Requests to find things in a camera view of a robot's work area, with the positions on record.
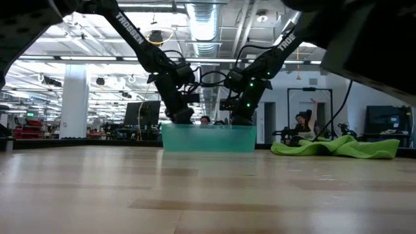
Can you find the black hanging television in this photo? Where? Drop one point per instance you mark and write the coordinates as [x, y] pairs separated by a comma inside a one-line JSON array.
[[143, 113]]

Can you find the person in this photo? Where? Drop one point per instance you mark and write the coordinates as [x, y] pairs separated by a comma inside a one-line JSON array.
[[304, 125], [204, 120]]

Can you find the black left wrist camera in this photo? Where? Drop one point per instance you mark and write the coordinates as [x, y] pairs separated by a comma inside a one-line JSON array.
[[194, 98]]

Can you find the red storage shelf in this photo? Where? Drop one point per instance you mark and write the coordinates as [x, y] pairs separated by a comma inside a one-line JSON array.
[[31, 128]]

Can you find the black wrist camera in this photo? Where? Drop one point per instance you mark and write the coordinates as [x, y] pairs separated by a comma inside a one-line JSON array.
[[226, 104], [194, 98]]

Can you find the black ceiling speaker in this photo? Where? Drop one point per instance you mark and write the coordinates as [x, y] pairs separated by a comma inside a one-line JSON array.
[[100, 81]]

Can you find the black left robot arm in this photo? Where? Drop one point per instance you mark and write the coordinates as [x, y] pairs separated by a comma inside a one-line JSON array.
[[19, 26]]

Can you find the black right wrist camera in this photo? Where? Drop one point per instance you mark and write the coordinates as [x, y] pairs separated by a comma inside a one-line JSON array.
[[226, 104]]

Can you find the black background robot arm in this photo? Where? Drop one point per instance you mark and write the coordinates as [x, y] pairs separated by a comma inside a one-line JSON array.
[[346, 130]]

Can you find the black office desk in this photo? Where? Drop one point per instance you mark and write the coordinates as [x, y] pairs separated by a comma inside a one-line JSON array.
[[373, 137]]

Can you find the white building pillar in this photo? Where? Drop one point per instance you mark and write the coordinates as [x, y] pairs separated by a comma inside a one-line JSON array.
[[74, 107]]

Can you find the black aluminium table frame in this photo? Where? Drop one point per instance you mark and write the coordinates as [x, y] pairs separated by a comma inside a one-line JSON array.
[[65, 143]]

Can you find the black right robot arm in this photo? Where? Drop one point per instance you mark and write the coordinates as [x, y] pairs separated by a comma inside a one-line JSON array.
[[373, 39]]

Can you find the black background monitor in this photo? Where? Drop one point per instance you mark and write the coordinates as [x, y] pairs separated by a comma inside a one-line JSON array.
[[382, 118]]

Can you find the green microfiber towel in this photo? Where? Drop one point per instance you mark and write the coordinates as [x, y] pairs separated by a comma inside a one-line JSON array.
[[341, 148]]

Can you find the small silver frame bracket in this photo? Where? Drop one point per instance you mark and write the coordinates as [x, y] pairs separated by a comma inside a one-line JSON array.
[[9, 144]]

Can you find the silver ceiling duct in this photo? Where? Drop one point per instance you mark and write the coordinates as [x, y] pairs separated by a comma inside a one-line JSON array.
[[203, 26]]

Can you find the black overhead camera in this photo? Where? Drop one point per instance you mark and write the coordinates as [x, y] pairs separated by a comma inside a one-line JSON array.
[[156, 36]]

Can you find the black rectangular stand frame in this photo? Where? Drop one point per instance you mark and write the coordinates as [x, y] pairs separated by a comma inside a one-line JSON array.
[[308, 89]]

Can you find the teal translucent plastic basket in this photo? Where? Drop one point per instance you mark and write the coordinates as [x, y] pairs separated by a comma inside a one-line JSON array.
[[208, 138]]

